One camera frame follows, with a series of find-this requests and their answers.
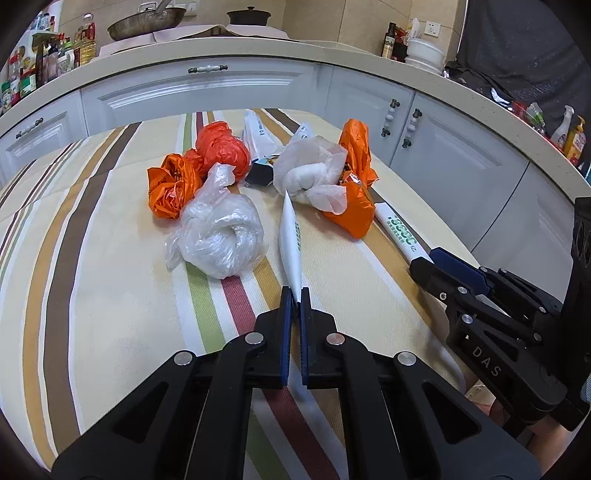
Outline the white plastic bag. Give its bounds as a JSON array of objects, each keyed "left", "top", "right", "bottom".
[{"left": 273, "top": 136, "right": 350, "bottom": 217}]

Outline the beige kitchen countertop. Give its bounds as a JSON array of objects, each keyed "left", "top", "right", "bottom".
[{"left": 0, "top": 39, "right": 591, "bottom": 195}]

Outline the white wrapper with blue print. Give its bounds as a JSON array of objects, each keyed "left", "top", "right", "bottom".
[{"left": 243, "top": 110, "right": 279, "bottom": 163}]

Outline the metal wok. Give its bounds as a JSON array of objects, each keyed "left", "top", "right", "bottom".
[{"left": 107, "top": 0, "right": 188, "bottom": 41}]

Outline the white wrapper with green print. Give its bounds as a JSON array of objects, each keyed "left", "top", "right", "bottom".
[{"left": 374, "top": 202, "right": 435, "bottom": 267}]

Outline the white cabinet door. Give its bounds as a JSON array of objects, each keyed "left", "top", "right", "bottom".
[
  {"left": 392, "top": 92, "right": 533, "bottom": 252},
  {"left": 323, "top": 69, "right": 417, "bottom": 168}
]

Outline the white spray bottle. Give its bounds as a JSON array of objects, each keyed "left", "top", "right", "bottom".
[{"left": 551, "top": 105, "right": 576, "bottom": 149}]

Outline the person's right hand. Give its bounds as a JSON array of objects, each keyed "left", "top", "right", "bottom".
[{"left": 526, "top": 413, "right": 573, "bottom": 462}]

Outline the wide white drawer front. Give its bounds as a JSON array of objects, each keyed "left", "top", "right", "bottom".
[{"left": 81, "top": 60, "right": 322, "bottom": 136}]

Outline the dark glass bottle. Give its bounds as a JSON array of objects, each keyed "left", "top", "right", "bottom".
[{"left": 381, "top": 22, "right": 398, "bottom": 58}]

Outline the narrow drawer handle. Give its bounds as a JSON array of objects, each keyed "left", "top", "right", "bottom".
[{"left": 15, "top": 119, "right": 45, "bottom": 140}]

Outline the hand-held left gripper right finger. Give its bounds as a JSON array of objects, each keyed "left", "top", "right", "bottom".
[{"left": 299, "top": 287, "right": 543, "bottom": 480}]

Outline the yellow plastic bottle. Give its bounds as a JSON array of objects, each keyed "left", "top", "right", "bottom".
[{"left": 564, "top": 115, "right": 587, "bottom": 163}]

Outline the orange plastic bag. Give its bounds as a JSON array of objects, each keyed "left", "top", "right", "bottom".
[
  {"left": 338, "top": 119, "right": 379, "bottom": 188},
  {"left": 322, "top": 182, "right": 376, "bottom": 240},
  {"left": 147, "top": 153, "right": 204, "bottom": 221},
  {"left": 185, "top": 121, "right": 252, "bottom": 184}
]

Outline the white cabinet door handle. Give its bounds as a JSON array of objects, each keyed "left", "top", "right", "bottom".
[
  {"left": 402, "top": 108, "right": 424, "bottom": 150},
  {"left": 382, "top": 98, "right": 399, "bottom": 138}
]

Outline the striped tablecloth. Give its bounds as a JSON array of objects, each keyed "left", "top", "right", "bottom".
[{"left": 0, "top": 108, "right": 468, "bottom": 480}]

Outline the black lidded pot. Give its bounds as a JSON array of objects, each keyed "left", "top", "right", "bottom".
[{"left": 226, "top": 6, "right": 273, "bottom": 27}]

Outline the yellow cooking oil bottle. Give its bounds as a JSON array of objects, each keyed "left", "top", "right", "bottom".
[{"left": 74, "top": 13, "right": 99, "bottom": 65}]

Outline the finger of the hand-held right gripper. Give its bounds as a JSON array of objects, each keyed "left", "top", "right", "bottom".
[
  {"left": 431, "top": 247, "right": 562, "bottom": 343},
  {"left": 410, "top": 257, "right": 567, "bottom": 431}
]

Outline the small dark packet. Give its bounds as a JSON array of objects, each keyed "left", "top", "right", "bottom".
[{"left": 245, "top": 159, "right": 278, "bottom": 188}]

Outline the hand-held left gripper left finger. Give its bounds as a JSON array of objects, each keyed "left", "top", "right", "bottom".
[{"left": 51, "top": 286, "right": 294, "bottom": 480}]

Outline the narrow white drawer front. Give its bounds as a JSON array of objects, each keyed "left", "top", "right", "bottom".
[{"left": 0, "top": 108, "right": 85, "bottom": 172}]

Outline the dark cloth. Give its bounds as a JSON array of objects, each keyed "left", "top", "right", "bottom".
[{"left": 444, "top": 0, "right": 591, "bottom": 139}]

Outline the plain white plastic wrapper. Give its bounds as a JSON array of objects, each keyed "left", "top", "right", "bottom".
[{"left": 279, "top": 188, "right": 305, "bottom": 296}]

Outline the group of condiment bottles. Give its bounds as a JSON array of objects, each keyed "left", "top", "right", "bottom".
[{"left": 0, "top": 11, "right": 77, "bottom": 117}]

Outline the red snack packet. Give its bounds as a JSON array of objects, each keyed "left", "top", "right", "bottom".
[{"left": 394, "top": 25, "right": 411, "bottom": 61}]

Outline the clear plastic bag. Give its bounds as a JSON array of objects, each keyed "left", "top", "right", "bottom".
[{"left": 164, "top": 164, "right": 265, "bottom": 280}]

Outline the white wrapper with teal print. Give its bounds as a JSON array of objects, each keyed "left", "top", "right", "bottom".
[{"left": 291, "top": 122, "right": 320, "bottom": 145}]

